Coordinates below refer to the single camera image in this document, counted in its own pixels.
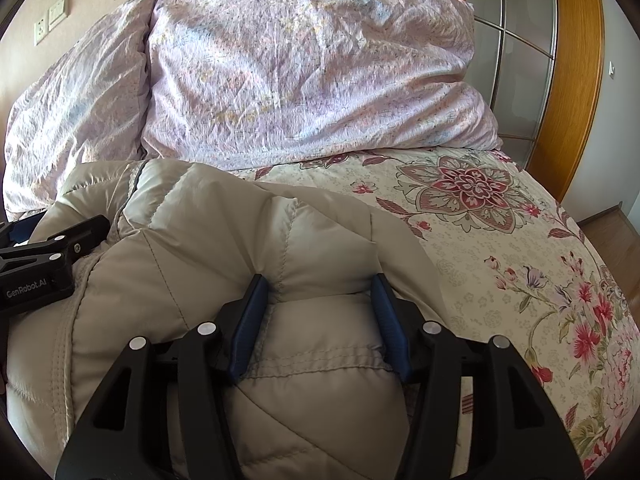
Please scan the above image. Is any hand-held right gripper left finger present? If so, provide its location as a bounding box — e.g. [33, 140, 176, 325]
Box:
[55, 274, 273, 480]

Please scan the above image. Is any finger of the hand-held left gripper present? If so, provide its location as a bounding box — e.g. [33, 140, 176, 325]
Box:
[0, 214, 112, 275]
[0, 219, 47, 248]

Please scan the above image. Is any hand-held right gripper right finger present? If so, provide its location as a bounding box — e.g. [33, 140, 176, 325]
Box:
[370, 272, 586, 480]

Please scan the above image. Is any beige quilted down jacket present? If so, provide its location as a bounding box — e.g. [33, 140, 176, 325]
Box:
[5, 159, 451, 480]

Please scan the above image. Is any floral bedspread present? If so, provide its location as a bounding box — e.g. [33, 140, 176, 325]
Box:
[230, 145, 640, 480]

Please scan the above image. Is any lilac floral pillow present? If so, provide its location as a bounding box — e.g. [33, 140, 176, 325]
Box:
[4, 0, 163, 221]
[141, 0, 503, 172]

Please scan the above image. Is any wooden frosted glass sliding door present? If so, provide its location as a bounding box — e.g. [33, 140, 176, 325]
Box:
[442, 0, 608, 203]

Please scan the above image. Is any white wall switch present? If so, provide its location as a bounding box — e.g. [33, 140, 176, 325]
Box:
[47, 0, 71, 28]

